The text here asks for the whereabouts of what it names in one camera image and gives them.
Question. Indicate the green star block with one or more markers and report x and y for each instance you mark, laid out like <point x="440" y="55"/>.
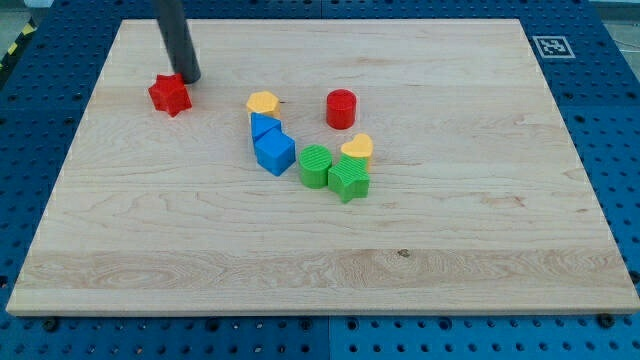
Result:
<point x="349" y="178"/>

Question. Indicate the red star block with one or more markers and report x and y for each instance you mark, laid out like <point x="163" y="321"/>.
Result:
<point x="169" y="94"/>

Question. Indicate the green cylinder block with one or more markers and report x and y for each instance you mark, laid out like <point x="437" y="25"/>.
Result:
<point x="314" y="162"/>

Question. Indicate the blue cube block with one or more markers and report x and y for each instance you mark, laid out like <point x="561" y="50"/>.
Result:
<point x="275" y="151"/>

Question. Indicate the yellow heart block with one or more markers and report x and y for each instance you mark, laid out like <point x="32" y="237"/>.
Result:
<point x="360" y="147"/>

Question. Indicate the red cylinder block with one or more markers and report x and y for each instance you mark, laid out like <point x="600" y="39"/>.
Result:
<point x="341" y="109"/>

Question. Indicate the blue triangle block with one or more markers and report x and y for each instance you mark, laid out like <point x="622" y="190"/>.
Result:
<point x="261" y="124"/>

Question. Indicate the yellow hexagon block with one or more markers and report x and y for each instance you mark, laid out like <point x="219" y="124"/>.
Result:
<point x="265" y="103"/>

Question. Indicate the wooden board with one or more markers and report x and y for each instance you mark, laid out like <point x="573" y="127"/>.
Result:
<point x="478" y="202"/>

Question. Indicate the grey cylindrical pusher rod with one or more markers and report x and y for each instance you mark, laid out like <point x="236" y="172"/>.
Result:
<point x="177" y="39"/>

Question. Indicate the white fiducial marker tag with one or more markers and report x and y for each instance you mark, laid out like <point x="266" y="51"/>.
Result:
<point x="553" y="47"/>

